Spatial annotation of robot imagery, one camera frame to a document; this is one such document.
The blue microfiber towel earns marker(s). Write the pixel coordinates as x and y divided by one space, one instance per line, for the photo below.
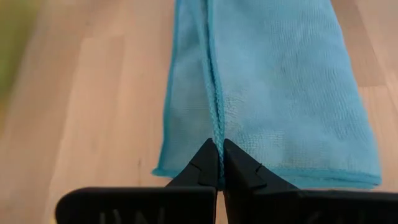
280 77

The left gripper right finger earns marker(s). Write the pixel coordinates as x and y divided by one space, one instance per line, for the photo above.
280 205

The yellow translucent plastic bin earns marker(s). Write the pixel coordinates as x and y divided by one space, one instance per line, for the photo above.
12 37

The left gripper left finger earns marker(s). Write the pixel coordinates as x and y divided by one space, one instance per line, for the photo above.
155 205

